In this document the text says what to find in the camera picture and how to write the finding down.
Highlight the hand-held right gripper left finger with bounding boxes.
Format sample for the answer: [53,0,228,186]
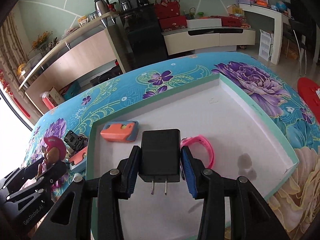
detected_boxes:
[32,145,142,240]

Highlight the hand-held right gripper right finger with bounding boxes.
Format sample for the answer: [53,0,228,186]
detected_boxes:
[180,145,290,240]

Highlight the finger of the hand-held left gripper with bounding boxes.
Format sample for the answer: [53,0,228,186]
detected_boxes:
[0,157,45,193]
[5,160,68,205]

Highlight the dog toy figure pink hat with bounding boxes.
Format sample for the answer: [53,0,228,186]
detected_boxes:
[37,136,69,195]

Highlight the black plug charger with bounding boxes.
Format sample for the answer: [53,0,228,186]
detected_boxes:
[138,129,182,195]

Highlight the white box with teal rim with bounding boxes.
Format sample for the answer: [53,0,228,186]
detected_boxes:
[86,73,299,240]

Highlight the pink wrist watch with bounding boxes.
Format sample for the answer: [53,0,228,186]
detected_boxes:
[180,135,215,170]

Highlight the orange and blue toy case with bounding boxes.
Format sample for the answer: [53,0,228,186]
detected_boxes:
[100,120,139,143]
[69,148,88,171]

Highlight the red paper bag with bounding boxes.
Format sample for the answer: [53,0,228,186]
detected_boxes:
[41,87,66,110]

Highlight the teal storage box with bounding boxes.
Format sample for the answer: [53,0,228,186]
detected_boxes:
[61,82,82,100]

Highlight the red hanging decoration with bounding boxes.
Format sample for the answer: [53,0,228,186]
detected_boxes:
[0,69,32,120]

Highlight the black plastic case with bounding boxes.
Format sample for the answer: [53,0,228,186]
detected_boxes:
[90,66,125,87]

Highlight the teal floral blanket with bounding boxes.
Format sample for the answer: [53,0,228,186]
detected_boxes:
[19,52,320,240]

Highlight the beige patterned curtain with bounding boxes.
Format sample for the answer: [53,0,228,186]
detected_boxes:
[0,12,33,110]

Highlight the wooden shelf counter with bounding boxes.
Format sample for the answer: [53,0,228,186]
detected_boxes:
[19,11,133,115]

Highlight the orange flowers in vase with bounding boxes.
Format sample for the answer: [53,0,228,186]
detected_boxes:
[31,31,53,53]

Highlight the cream television cabinet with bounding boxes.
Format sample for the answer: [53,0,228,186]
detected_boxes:
[161,26,256,55]

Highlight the black water dispenser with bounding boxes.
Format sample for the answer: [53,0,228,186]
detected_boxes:
[116,0,168,72]

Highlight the red plastic stool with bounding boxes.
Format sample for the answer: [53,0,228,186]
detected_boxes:
[297,77,320,124]

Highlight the white printed board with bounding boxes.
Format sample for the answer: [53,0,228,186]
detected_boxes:
[259,29,275,62]

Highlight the white flat box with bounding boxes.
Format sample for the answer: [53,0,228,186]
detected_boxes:
[186,19,222,29]

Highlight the long red gift box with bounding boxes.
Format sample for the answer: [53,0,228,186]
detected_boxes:
[221,15,247,27]

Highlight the red handbag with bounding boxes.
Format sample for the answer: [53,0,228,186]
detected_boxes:
[154,0,181,19]

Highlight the white desk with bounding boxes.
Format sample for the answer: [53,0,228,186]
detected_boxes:
[239,2,293,65]

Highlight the small cardboard box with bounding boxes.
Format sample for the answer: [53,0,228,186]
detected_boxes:
[227,4,244,17]

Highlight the steel thermos jug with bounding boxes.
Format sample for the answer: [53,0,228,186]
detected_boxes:
[94,0,110,17]

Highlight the black chair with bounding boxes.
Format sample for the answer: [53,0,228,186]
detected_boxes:
[282,0,320,77]

